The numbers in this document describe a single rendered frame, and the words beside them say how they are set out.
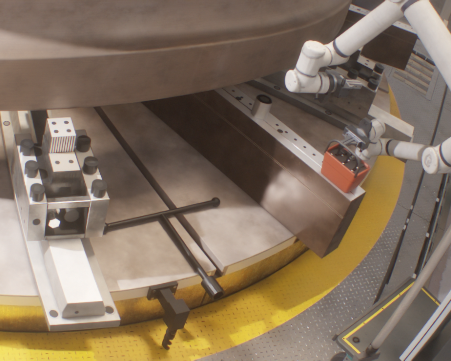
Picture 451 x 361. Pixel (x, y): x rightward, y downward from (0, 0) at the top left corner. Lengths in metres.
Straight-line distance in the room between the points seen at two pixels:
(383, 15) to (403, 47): 2.93
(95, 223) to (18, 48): 0.80
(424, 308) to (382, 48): 2.58
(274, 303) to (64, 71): 1.60
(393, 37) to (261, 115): 2.23
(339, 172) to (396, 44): 2.43
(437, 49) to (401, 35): 3.17
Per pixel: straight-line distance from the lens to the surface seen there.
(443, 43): 2.22
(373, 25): 2.56
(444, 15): 8.31
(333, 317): 3.59
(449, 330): 3.43
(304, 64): 2.63
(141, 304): 3.10
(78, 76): 2.75
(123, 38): 2.82
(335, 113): 4.36
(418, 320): 3.36
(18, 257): 2.95
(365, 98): 4.17
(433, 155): 2.96
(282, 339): 3.38
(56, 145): 2.76
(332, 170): 3.17
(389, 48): 5.42
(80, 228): 2.87
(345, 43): 2.66
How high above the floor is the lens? 2.51
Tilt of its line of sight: 38 degrees down
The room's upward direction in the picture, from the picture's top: 20 degrees clockwise
